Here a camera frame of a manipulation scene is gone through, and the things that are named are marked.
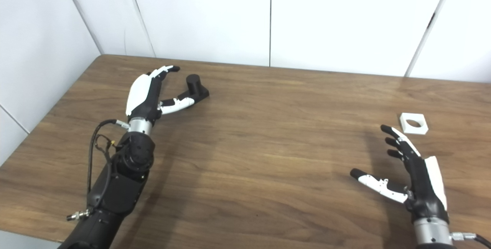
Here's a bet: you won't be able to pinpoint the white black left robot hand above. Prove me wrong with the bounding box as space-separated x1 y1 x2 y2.
126 65 195 124

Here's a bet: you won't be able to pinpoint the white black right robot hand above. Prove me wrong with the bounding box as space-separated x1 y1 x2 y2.
350 124 450 224

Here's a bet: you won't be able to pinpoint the black peg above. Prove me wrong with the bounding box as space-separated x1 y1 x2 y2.
177 74 210 104

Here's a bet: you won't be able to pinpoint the white square piece with hole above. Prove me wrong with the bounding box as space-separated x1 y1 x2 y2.
399 113 429 135

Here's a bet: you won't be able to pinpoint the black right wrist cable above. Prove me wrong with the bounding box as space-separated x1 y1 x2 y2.
451 232 491 247

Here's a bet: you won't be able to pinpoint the thin left wrist wires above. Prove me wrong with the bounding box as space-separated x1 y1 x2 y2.
94 134 123 165

